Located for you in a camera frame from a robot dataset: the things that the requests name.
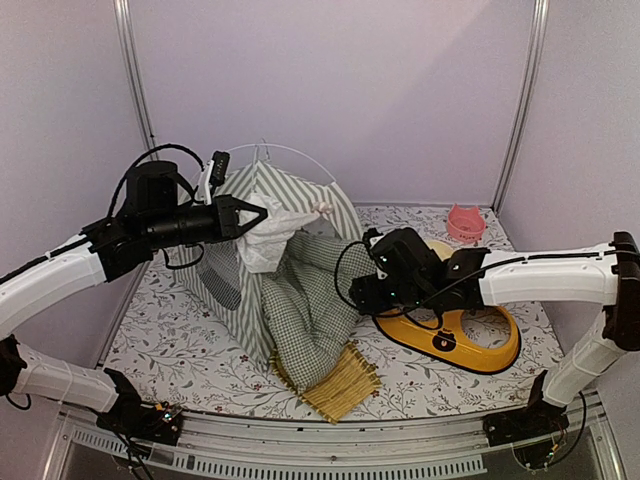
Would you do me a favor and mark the striped green white pet tent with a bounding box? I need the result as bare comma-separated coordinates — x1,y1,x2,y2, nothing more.
173,143,362,366

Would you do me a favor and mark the pink cat-ear pet bowl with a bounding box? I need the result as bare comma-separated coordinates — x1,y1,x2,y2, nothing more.
447,204,486,244

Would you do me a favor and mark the aluminium frame post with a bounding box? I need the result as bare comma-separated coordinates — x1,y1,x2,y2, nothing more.
113,0,157,151
491,0,550,216

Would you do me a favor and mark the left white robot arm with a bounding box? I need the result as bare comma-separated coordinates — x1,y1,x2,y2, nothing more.
1,152,268,434

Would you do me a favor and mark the right aluminium frame post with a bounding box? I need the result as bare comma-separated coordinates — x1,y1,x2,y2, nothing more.
491,0,550,216

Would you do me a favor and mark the front aluminium rail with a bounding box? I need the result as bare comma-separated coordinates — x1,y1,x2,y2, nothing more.
43,390,632,479

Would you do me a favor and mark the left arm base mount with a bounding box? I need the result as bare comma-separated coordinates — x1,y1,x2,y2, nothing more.
96,368,184,446

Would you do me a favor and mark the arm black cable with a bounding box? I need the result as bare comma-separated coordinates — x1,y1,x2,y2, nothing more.
104,143,207,221
333,240,526,329

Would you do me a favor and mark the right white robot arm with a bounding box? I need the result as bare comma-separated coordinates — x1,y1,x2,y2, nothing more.
348,228,639,436

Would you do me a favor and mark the checkered grey cushion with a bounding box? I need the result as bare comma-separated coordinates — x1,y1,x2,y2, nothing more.
262,231,375,392

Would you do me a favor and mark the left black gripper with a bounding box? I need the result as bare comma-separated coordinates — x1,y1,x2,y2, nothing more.
145,192,267,249

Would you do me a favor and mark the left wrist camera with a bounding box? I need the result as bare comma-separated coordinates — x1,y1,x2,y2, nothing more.
196,151,231,205

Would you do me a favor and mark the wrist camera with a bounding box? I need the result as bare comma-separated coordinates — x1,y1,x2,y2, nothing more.
196,151,231,205
362,227,387,280

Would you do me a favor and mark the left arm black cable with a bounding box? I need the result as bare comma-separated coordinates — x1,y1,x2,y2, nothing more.
104,143,207,221

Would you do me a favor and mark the woven bamboo tray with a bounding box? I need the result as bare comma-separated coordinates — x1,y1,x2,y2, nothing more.
270,342,382,424

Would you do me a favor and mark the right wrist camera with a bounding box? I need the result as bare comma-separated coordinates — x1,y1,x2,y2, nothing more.
362,227,387,280

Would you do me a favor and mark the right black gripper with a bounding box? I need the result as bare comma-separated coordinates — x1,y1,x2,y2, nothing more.
344,273,433,318

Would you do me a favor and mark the cream ceramic pet bowl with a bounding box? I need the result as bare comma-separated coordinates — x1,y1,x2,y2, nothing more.
425,239,455,261

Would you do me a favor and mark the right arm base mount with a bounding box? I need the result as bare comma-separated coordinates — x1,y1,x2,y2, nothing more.
482,371,569,470

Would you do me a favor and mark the yellow double bowl holder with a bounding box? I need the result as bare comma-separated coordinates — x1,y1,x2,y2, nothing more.
373,307,522,375

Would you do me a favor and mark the left aluminium frame post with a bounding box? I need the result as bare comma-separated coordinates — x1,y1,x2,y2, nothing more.
113,0,157,151

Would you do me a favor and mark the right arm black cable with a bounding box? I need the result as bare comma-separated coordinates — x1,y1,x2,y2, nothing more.
333,240,526,329

